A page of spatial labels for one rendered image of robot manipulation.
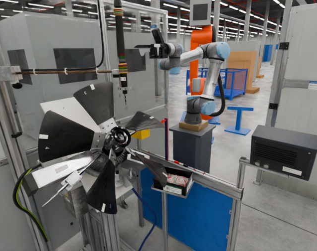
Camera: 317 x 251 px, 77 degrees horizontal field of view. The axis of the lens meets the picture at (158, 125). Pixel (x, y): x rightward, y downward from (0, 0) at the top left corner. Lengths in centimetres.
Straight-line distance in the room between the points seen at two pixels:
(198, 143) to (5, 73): 132
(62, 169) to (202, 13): 438
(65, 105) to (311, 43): 221
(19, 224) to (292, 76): 274
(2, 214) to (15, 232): 19
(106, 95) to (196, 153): 90
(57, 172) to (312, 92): 231
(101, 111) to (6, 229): 114
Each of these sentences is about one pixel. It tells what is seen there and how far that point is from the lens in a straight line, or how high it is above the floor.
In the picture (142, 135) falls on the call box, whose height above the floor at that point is 101.
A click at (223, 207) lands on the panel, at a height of 67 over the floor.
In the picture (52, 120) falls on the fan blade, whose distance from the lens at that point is 98.
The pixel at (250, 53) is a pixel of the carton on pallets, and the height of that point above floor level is 150.
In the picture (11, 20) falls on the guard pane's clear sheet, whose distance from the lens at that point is 160.
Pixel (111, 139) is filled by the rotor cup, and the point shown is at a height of 123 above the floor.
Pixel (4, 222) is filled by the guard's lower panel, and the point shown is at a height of 55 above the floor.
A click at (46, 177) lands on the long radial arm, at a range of 104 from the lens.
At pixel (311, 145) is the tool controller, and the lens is 107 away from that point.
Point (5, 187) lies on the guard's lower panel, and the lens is 172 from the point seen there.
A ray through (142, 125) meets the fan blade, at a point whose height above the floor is 121.
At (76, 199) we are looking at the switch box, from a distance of 143.
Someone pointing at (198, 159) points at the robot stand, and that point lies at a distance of 172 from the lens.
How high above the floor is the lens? 162
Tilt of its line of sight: 20 degrees down
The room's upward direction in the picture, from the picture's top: 2 degrees counter-clockwise
